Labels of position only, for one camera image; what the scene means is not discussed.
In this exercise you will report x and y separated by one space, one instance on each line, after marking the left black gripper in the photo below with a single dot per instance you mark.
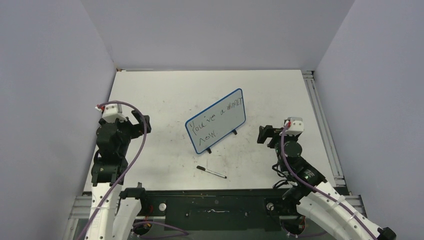
138 129

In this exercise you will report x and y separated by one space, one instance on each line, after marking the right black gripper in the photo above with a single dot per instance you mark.
267 132

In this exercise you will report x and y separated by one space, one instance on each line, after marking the blue framed whiteboard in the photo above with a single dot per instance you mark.
217 121

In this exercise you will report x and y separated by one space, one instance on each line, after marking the white marker pen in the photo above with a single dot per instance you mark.
211 172

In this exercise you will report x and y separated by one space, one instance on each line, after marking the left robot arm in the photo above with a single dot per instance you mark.
113 209

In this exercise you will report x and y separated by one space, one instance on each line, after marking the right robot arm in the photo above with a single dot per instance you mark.
310 194

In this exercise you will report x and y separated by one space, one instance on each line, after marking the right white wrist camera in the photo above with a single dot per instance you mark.
295 126

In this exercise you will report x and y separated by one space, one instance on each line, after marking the aluminium rail right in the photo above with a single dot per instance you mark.
328 141

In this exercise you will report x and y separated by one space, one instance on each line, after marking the aluminium rail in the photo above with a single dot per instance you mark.
82 206
328 141

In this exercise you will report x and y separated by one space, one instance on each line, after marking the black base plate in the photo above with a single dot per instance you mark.
221 210

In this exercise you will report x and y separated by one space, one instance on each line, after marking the aluminium rail front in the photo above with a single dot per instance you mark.
82 206

